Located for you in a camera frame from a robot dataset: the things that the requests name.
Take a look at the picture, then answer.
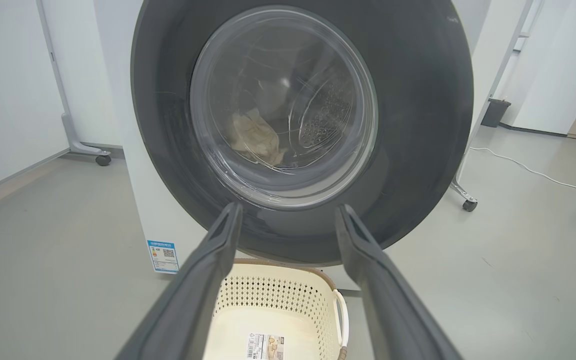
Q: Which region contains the washing machine glass door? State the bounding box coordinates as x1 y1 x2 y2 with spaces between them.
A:
130 0 475 266

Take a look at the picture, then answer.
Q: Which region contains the blue energy label sticker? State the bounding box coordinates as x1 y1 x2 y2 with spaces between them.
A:
147 240 180 274

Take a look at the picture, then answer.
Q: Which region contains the white product label sticker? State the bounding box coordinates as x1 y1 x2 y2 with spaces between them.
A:
245 332 285 360

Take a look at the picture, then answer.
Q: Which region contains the white front-load washing machine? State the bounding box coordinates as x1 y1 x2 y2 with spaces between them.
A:
93 0 493 292

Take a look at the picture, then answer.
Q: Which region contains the black waste bin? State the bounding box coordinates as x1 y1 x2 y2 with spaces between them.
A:
480 97 512 128

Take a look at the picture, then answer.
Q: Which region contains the right metal caster leg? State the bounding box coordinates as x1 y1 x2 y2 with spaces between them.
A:
450 0 544 212

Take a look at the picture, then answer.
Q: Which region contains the cream perforated laundry basket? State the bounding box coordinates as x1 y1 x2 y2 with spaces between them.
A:
203 259 350 360

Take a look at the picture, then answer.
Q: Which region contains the cream bear print garment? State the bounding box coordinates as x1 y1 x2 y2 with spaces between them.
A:
228 107 289 167

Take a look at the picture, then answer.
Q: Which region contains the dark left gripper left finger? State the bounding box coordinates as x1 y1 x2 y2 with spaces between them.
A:
115 202 244 360

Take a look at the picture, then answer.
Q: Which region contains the white floor cable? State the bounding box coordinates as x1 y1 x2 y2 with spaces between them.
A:
469 146 576 203

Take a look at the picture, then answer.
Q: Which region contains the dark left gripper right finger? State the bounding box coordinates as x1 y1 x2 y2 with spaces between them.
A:
334 204 464 360

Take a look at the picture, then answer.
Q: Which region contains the white partition with caster legs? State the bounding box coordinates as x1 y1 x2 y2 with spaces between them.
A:
35 0 124 167

